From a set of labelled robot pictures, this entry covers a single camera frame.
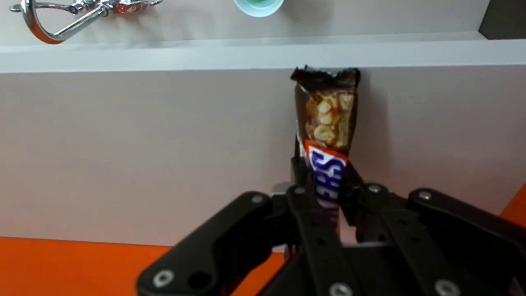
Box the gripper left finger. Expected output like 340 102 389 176
136 135 363 296

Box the white shelf unit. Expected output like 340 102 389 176
0 0 526 248

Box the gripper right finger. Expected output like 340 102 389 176
340 160 526 296

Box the chrome metal utensil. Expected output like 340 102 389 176
9 0 163 45

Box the light teal cup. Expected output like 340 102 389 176
233 0 285 18

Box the chocolate bar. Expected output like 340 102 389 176
291 65 362 231

